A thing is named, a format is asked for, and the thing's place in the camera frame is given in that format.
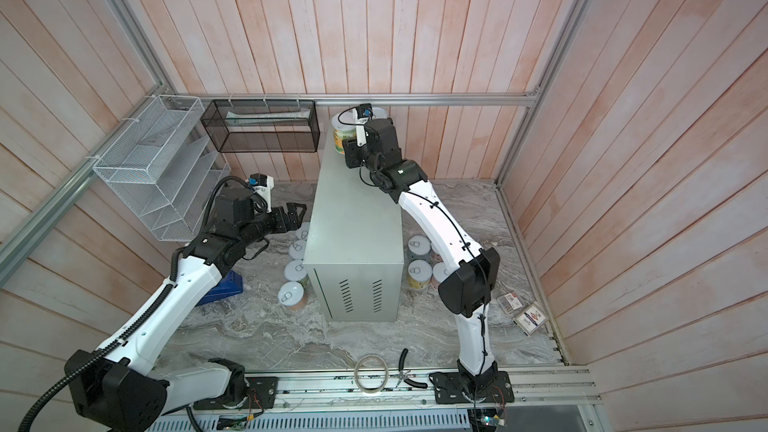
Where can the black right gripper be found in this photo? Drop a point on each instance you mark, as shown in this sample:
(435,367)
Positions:
(353,150)

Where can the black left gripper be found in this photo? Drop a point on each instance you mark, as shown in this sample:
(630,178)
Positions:
(294,223)

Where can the tall yellow peach can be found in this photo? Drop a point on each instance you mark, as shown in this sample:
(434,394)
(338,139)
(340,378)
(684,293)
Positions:
(344,128)

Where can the yellow label can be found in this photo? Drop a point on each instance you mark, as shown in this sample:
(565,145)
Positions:
(419,274)

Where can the pink label can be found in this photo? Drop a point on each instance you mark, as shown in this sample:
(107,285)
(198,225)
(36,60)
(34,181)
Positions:
(439,274)

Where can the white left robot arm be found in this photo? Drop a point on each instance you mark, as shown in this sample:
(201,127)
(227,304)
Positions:
(113,385)

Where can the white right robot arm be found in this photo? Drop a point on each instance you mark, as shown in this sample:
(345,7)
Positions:
(472,269)

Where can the left floor can far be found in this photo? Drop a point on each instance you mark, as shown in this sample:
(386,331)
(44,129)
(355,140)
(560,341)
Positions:
(303,232)

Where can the floor can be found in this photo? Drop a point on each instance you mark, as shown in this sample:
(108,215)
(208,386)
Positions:
(292,296)
(295,271)
(303,232)
(297,250)

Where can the left floor can middle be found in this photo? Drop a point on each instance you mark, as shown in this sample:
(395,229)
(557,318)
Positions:
(297,250)

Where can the left floor can near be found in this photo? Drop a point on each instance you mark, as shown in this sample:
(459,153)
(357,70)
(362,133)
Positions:
(295,271)

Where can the grey metal cabinet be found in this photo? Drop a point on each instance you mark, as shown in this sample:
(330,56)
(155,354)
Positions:
(355,252)

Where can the blue tape dispenser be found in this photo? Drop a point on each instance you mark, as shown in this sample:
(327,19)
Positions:
(229,286)

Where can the white lid can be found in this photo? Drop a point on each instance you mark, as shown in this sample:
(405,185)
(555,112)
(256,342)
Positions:
(419,248)

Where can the clear tape roll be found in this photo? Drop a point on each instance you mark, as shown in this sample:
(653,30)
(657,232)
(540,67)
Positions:
(371,374)

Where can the small card box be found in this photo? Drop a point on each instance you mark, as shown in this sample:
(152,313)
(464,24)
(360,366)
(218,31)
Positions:
(531,318)

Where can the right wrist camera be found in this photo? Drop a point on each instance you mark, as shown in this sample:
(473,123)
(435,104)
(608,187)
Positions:
(363,112)

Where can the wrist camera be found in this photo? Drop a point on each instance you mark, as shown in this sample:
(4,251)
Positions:
(363,112)
(261,184)

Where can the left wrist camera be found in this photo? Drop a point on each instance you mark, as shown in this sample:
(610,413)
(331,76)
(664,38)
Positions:
(261,184)

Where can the black mesh wall basket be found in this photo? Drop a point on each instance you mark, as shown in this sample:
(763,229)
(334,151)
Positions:
(262,125)

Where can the white wire mesh rack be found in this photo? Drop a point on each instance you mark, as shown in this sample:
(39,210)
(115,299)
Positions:
(162,169)

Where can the black handled pliers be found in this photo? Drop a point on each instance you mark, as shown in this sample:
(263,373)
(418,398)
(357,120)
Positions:
(403,376)

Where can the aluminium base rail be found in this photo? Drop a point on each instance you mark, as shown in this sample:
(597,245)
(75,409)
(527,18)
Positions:
(532,398)

